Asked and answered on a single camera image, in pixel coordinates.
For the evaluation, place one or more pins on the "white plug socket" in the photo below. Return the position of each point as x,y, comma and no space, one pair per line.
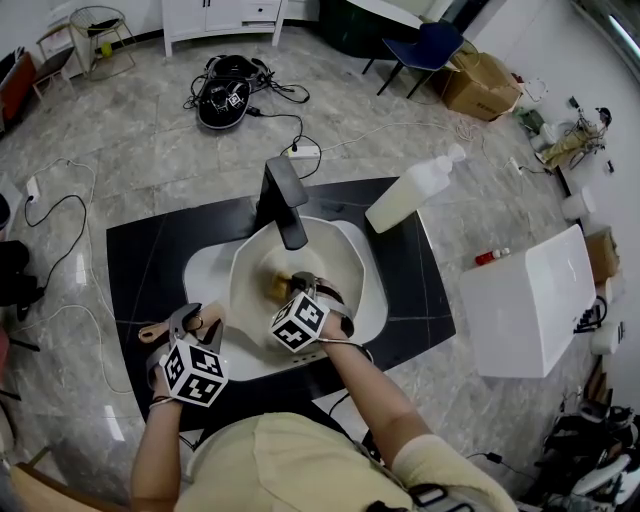
32,189

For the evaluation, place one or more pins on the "black soft bag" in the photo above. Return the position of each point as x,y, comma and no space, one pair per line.
235,65

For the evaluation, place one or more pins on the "tan chair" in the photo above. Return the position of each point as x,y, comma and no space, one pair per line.
40,490

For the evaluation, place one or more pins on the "white soap pump bottle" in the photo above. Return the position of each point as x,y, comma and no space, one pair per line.
400,200

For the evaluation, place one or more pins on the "white cabinet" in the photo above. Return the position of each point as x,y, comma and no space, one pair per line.
190,20

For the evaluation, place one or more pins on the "person's right forearm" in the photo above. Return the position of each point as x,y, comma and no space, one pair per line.
380,400

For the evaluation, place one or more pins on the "orange armchair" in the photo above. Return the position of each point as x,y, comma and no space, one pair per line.
17,85

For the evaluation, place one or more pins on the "red bottle white cap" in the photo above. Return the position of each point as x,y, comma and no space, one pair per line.
487,258

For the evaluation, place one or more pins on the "white sink basin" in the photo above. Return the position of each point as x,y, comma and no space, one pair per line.
205,275

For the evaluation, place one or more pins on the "large cardboard box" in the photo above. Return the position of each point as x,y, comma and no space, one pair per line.
480,90

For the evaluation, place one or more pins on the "black tub faucet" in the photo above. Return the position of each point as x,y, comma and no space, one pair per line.
590,317

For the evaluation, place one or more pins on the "white power strip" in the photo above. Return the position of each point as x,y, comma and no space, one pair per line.
306,152
514,165

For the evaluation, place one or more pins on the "black hard-shell backpack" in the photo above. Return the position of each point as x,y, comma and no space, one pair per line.
220,112

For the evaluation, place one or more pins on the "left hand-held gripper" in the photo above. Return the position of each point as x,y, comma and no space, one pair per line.
195,375

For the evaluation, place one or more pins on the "dark vanity cabinet black top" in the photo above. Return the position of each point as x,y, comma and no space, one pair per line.
145,270

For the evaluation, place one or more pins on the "white bin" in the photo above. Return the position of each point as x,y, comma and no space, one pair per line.
578,205

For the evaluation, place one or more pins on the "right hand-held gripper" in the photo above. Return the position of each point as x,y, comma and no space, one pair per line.
300,322

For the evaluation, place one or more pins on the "small cardboard box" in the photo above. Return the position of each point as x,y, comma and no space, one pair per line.
602,255

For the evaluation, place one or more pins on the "dark seat light-framed chair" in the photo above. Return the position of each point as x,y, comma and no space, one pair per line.
52,62

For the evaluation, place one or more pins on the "green bag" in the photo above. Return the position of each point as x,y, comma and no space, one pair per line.
528,119

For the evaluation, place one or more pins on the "blue chair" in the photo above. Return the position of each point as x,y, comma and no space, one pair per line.
425,45

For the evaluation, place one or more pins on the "yellow sponge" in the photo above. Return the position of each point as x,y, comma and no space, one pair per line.
280,287

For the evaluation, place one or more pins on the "small yellow roll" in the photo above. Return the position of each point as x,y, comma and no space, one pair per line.
106,48

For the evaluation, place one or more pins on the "white bucket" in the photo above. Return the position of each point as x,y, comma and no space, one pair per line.
607,337

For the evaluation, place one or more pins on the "person's beige shirt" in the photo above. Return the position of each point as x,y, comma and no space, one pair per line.
300,465

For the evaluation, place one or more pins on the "person's left forearm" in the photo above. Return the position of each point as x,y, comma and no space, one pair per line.
155,455

